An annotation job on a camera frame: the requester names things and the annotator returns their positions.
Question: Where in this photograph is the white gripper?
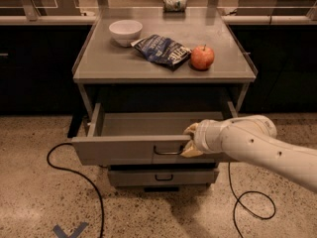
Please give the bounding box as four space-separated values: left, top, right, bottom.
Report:
181 120 228 158

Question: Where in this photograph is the long dark counter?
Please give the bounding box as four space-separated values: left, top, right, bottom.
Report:
1 25 316 114

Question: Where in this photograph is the white green snack bag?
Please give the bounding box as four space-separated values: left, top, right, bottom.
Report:
163 0 187 12

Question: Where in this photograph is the grey drawer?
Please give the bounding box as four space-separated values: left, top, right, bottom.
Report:
72 102 237 166
108 169 219 187

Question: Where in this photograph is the grey bottom drawer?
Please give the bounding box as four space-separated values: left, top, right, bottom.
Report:
108 169 219 187

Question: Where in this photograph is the black cable on right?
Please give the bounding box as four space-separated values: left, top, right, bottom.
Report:
227 162 277 238

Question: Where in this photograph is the blue chip bag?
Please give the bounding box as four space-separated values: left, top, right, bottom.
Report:
131 35 191 70

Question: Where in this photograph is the black cable on left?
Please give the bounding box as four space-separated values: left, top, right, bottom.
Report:
46 143 107 238

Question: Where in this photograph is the red apple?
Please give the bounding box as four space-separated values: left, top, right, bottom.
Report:
190 45 215 70

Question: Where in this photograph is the grey top drawer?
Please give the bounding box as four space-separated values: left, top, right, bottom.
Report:
72 102 237 166

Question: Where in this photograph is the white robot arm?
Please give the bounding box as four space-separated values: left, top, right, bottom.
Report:
181 115 317 192

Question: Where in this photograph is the black cable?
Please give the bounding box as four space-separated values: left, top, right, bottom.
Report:
227 162 277 238
46 143 107 238

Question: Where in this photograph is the white ceramic bowl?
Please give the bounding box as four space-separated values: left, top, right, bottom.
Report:
109 20 143 47

